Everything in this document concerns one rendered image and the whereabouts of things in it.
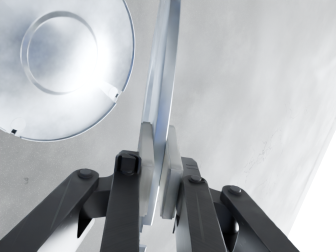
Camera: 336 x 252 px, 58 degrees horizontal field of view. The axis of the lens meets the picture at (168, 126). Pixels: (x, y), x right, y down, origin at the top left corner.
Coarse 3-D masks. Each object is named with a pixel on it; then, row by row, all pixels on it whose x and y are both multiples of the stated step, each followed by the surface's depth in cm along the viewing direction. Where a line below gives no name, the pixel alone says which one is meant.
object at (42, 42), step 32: (0, 0) 39; (32, 0) 42; (64, 0) 45; (96, 0) 49; (0, 32) 40; (32, 32) 43; (64, 32) 46; (96, 32) 51; (128, 32) 56; (0, 64) 42; (32, 64) 44; (64, 64) 48; (96, 64) 53; (128, 64) 58; (0, 96) 43; (32, 96) 46; (64, 96) 50; (96, 96) 55; (0, 128) 44; (32, 128) 48; (64, 128) 53
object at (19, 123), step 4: (12, 120) 45; (16, 120) 46; (20, 120) 46; (24, 120) 47; (12, 124) 46; (16, 124) 46; (20, 124) 47; (24, 124) 47; (16, 128) 46; (20, 128) 47
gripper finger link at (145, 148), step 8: (144, 128) 20; (144, 136) 18; (144, 144) 17; (152, 144) 18; (144, 152) 16; (152, 152) 16; (144, 160) 15; (152, 160) 15; (144, 168) 15; (152, 168) 15; (144, 176) 15; (152, 176) 15; (144, 184) 15; (144, 192) 15; (144, 200) 15; (144, 208) 15
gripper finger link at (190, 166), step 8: (184, 160) 18; (192, 160) 18; (184, 168) 17; (192, 168) 17; (216, 192) 15; (216, 200) 14; (176, 208) 15; (216, 208) 14; (224, 208) 14; (224, 216) 14; (232, 216) 14; (224, 224) 14; (232, 224) 14; (224, 232) 14; (232, 232) 14
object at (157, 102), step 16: (160, 0) 33; (176, 0) 20; (160, 16) 28; (176, 16) 19; (160, 32) 25; (176, 32) 19; (160, 48) 22; (176, 48) 19; (160, 64) 20; (160, 80) 18; (144, 96) 44; (160, 96) 18; (144, 112) 39; (160, 112) 18; (160, 128) 18; (160, 144) 18; (160, 160) 18; (160, 176) 19; (144, 224) 20
